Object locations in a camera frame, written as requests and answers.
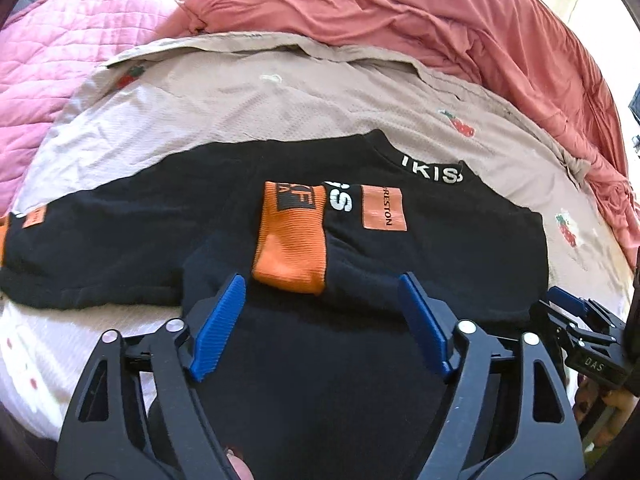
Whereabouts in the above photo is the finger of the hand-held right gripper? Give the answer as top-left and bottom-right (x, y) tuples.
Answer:
(547, 286), (593, 317)
(535, 300), (576, 356)

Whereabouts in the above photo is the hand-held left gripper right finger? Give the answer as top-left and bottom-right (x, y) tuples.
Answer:
(397, 271), (586, 480)

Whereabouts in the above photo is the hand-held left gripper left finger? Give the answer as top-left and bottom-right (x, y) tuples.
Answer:
(54, 272), (247, 480)

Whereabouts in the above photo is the black sweater with orange cuffs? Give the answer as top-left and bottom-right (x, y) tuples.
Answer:
(0, 129), (548, 480)

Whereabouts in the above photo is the person's right hand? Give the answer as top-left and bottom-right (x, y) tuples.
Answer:
(575, 387), (640, 457)

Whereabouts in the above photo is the person's left hand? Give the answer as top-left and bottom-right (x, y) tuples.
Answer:
(222, 447), (257, 480)

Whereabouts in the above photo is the white textured bedsheet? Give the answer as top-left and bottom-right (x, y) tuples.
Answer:
(0, 292), (168, 443)

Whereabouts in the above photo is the beige strawberry print blanket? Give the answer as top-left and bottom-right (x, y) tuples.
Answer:
(10, 30), (637, 306)

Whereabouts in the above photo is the pink quilted blanket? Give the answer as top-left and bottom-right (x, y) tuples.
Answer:
(0, 0), (201, 211)

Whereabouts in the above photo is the salmon duvet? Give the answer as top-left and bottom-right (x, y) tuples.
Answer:
(160, 0), (637, 256)

